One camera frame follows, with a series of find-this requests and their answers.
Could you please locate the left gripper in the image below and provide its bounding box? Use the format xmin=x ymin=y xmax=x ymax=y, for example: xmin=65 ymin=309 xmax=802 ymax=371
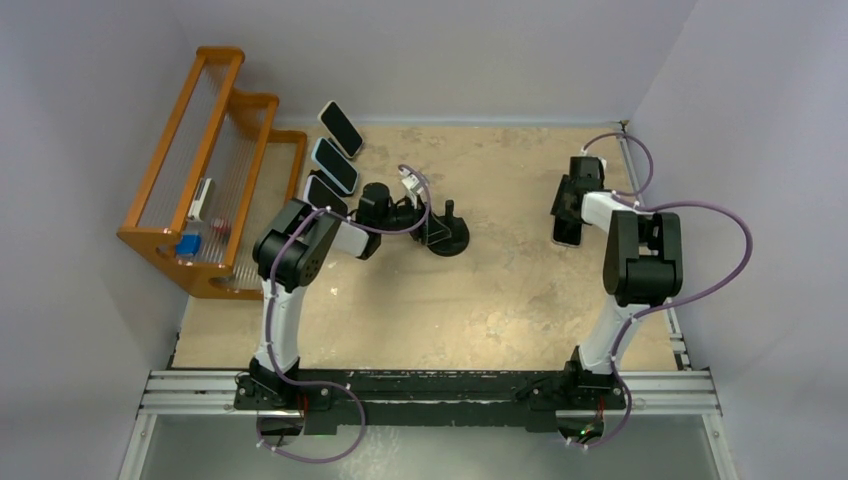
xmin=376 ymin=191 xmax=451 ymax=244

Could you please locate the black round base stand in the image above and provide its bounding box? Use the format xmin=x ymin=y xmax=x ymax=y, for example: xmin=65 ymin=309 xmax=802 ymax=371
xmin=424 ymin=199 xmax=470 ymax=257

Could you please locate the white smartphone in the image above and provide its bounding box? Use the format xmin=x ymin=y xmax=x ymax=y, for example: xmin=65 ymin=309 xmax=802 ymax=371
xmin=303 ymin=174 xmax=349 ymax=216
xmin=317 ymin=100 xmax=364 ymax=159

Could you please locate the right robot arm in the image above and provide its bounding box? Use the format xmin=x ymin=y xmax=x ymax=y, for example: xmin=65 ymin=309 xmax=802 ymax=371
xmin=550 ymin=155 xmax=683 ymax=407

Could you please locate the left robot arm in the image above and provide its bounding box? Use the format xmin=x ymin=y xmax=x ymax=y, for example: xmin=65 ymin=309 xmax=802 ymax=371
xmin=249 ymin=182 xmax=470 ymax=409

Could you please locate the orange wooden rack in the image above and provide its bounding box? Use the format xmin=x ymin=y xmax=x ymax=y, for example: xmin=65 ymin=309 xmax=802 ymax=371
xmin=117 ymin=46 xmax=308 ymax=300

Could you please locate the white item in rack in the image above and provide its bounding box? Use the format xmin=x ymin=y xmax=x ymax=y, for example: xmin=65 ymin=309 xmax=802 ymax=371
xmin=186 ymin=177 xmax=215 ymax=222

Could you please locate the blue block in rack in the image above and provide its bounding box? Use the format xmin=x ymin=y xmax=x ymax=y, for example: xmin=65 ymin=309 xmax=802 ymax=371
xmin=174 ymin=233 xmax=202 ymax=258

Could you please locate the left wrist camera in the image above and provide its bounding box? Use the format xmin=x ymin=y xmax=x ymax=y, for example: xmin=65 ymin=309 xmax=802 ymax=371
xmin=398 ymin=165 xmax=427 ymax=201

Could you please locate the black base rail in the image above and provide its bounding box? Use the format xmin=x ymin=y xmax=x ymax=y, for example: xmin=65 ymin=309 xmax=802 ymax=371
xmin=234 ymin=361 xmax=627 ymax=435

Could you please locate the aluminium frame rail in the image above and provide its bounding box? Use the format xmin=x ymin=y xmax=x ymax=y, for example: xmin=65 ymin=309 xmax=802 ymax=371
xmin=120 ymin=369 xmax=737 ymax=479

